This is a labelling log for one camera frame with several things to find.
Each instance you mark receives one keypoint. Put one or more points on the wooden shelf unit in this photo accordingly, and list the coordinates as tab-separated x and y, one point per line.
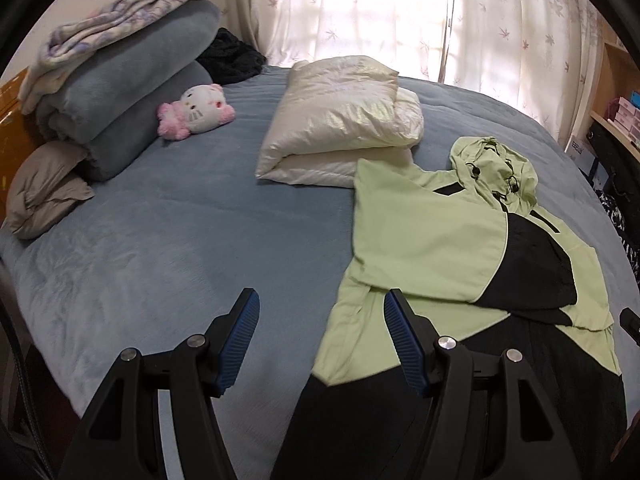
612	75

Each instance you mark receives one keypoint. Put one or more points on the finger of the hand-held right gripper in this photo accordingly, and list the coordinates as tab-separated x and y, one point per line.
631	326

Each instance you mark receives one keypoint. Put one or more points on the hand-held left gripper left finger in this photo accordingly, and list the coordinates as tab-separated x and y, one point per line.
240	340

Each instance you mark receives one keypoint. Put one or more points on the green and black hooded jacket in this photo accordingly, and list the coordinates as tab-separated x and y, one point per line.
430	240

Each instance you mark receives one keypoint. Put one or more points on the folded blue fleece blanket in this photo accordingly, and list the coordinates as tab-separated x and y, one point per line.
120	90

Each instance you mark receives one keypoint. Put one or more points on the white labelled box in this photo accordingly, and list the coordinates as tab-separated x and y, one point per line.
580	152

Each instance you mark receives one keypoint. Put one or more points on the blue bed blanket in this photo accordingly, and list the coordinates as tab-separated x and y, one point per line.
175	240

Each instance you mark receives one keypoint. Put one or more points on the pink and white plush cat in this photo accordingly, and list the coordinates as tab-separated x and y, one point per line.
200	107

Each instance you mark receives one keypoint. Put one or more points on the black and white patterned garment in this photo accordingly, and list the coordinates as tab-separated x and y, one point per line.
622	230

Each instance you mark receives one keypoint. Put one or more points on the orange wooden headboard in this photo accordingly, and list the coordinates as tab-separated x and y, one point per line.
12	125

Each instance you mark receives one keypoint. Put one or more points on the purple floral folded blanket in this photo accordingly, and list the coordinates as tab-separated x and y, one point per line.
130	5

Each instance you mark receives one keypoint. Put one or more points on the stack of small drawer boxes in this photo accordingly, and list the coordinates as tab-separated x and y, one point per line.
627	117

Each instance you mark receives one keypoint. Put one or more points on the beige pillow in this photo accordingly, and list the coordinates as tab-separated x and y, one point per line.
47	190

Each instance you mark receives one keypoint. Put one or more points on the black knitted cloth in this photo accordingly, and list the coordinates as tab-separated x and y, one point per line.
230	57

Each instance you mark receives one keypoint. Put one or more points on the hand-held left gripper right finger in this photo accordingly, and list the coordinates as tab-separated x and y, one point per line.
406	345

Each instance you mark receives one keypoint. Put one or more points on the white floral curtain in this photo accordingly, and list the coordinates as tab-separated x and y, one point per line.
400	15

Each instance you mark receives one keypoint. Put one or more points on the white puffer jacket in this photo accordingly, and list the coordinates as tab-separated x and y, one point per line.
340	115

